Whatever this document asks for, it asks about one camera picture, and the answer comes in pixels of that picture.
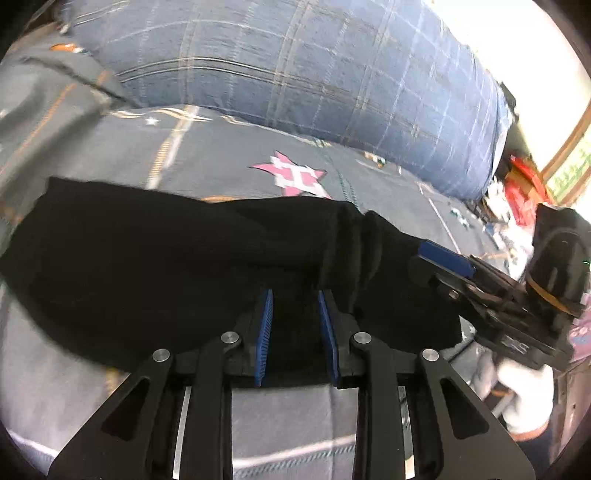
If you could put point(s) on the grey star-print bed sheet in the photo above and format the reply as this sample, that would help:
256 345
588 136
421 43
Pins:
51 397

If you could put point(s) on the blue plaid pillow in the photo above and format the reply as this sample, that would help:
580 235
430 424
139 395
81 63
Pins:
277 69

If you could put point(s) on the black pants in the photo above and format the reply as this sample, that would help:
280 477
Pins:
161 258

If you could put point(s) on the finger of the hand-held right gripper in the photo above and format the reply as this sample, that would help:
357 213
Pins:
431 277
445 257

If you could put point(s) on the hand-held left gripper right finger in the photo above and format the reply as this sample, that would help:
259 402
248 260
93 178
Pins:
328 332

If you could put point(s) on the red box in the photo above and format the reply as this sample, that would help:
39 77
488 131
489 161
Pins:
524 189

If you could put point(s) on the person's right hand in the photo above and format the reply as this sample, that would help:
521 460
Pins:
526 397

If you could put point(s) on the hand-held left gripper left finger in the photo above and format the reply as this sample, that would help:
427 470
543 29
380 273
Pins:
264 332

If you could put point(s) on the wooden window frame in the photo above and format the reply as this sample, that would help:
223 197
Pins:
565 157

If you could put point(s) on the pile of small clutter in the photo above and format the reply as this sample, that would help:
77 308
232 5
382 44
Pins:
501 230

